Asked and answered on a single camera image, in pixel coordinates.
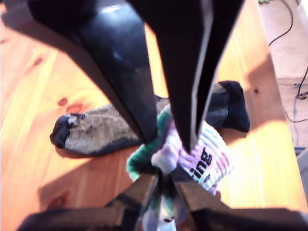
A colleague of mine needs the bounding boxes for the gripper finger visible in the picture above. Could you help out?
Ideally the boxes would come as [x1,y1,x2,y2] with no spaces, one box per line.
[105,173,159,231]
[127,0,245,153]
[173,179,227,231]
[26,0,159,145]

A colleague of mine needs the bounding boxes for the pastel tie-dye sock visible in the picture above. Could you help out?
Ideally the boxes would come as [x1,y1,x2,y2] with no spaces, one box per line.
[126,103,234,231]

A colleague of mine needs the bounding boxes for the dark grey sock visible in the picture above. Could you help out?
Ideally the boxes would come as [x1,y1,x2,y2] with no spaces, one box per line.
[50,80,251,157]

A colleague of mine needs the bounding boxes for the black floor cable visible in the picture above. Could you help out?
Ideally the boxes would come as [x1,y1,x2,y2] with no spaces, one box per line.
[268,0,295,47]
[295,64,308,101]

